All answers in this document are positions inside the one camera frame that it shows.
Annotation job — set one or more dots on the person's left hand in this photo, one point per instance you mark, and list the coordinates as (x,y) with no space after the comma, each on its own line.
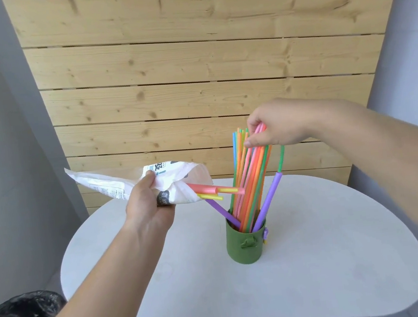
(145,210)

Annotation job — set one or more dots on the person's right hand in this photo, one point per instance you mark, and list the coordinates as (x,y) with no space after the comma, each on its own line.
(284,120)

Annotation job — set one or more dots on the person's left thumb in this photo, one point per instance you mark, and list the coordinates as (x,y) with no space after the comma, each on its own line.
(149,180)

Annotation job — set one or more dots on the person's right thumb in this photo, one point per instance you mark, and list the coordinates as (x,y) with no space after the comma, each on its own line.
(256,142)

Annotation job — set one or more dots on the white plastic straw bag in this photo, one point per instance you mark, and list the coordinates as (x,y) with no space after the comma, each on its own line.
(120,182)

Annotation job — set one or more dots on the pink thin straw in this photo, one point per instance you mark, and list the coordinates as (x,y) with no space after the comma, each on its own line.
(251,174)

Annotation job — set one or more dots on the person's right forearm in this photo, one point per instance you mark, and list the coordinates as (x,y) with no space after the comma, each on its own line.
(391,157)

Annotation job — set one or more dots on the person's left forearm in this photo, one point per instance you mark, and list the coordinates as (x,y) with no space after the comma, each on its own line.
(96,292)

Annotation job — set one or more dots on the green thin straw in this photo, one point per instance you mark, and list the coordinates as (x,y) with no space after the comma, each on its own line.
(281,159)

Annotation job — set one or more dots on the bundle of colourful thin straws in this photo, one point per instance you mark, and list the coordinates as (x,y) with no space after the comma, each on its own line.
(248,182)

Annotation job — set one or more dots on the pink wide straw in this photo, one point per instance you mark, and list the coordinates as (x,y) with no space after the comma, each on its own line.
(203,188)

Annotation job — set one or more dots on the yellow thin straw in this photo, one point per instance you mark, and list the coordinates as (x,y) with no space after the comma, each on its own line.
(228,190)
(210,197)

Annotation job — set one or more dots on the purple wide straw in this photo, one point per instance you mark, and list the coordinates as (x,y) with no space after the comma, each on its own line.
(267,202)
(223,213)

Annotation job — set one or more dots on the wooden slat panel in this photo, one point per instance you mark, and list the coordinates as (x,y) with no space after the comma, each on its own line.
(205,69)

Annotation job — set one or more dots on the small purple clip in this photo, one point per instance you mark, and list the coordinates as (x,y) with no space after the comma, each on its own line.
(266,235)

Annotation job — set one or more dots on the green cylindrical holder cup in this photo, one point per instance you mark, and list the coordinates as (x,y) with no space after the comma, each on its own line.
(245,245)

